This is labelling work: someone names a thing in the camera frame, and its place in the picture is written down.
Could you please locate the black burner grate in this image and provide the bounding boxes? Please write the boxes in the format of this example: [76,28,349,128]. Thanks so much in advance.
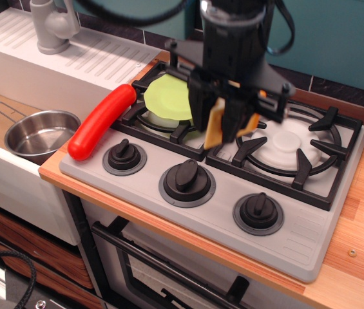
[206,102,364,211]
[111,61,222,162]

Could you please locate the small stainless steel pot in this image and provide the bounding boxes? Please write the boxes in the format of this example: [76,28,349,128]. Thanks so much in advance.
[0,101,81,165]

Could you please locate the black braided cable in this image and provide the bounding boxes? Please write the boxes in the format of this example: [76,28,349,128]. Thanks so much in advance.
[0,250,38,309]
[75,0,189,27]

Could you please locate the grey toy stove top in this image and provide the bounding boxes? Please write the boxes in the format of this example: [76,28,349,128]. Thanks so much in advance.
[59,96,364,284]

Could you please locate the white toy sink unit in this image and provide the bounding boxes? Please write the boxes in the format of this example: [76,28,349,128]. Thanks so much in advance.
[0,8,159,245]

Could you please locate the yellow toy cheese wedge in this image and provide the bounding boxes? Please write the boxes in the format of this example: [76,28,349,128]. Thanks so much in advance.
[203,98,260,150]

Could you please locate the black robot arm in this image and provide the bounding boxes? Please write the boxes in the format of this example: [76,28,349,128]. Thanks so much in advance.
[166,1,296,149]

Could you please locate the black left burner grate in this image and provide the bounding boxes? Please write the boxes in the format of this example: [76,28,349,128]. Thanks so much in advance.
[111,61,222,162]

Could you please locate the wooden drawer fronts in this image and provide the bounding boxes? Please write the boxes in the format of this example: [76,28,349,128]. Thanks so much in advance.
[0,209,103,308]

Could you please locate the black right stove knob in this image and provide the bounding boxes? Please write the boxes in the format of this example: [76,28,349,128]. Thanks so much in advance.
[233,192,284,236]

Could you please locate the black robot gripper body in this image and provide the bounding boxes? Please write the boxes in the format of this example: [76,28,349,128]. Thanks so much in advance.
[166,1,295,122]

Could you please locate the grey toy faucet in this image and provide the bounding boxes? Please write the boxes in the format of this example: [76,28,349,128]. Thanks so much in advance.
[30,0,80,55]

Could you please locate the black stove knob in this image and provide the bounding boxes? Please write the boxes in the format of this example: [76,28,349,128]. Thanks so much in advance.
[102,138,148,176]
[158,159,216,208]
[233,192,284,236]

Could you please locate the black left stove knob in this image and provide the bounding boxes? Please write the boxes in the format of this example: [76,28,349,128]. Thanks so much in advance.
[102,138,148,176]

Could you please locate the black braided cable lower left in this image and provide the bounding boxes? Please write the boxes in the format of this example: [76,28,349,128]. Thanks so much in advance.
[0,250,38,309]

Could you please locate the red toy sausage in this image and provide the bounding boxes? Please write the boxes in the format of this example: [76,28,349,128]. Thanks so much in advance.
[68,84,137,161]

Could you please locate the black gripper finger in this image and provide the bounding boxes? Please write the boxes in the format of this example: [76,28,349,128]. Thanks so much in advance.
[187,79,221,132]
[222,98,259,144]

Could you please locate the black right burner grate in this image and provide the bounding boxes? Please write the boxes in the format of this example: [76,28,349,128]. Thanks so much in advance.
[206,102,364,211]

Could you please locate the black middle stove knob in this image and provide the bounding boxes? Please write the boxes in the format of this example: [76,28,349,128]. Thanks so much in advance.
[158,159,216,208]

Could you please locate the light green plastic plate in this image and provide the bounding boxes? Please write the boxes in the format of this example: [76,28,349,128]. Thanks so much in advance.
[144,73,192,120]

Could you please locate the black oven door handle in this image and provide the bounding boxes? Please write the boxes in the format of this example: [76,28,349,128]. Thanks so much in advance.
[91,217,249,308]

